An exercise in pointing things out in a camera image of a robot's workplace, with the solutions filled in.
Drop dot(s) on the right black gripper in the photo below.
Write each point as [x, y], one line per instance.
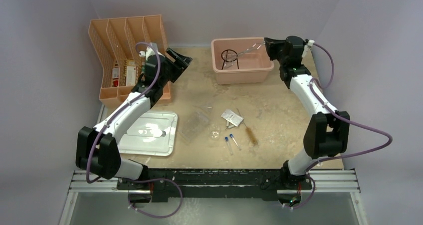
[272, 46]

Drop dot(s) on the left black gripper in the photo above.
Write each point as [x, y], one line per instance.
[183, 61]

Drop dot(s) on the metal crucible tongs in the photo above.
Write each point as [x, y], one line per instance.
[256, 46]

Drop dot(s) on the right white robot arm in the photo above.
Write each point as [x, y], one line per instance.
[327, 133]

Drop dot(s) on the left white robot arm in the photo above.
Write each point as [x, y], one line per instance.
[97, 147]

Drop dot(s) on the pink plastic bin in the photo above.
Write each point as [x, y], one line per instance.
[254, 67]

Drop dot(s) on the white red box in organizer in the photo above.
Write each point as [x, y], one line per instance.
[128, 78]

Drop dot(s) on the peach slotted file organizer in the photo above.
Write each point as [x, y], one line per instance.
[114, 41]

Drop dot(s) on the clear plastic well plate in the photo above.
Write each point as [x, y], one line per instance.
[193, 126]

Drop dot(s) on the small clear glass dish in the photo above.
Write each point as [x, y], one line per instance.
[215, 133]

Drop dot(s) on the test tube blue cap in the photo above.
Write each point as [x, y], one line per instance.
[228, 145]
[234, 140]

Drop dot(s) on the brown test tube brush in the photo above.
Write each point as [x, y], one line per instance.
[250, 134]

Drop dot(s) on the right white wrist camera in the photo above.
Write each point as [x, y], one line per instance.
[308, 44]

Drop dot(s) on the black wire tripod stand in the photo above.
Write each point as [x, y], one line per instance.
[230, 58]

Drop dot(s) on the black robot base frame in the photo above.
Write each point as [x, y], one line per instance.
[266, 184]

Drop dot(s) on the aluminium rail frame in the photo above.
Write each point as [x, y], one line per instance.
[279, 131]

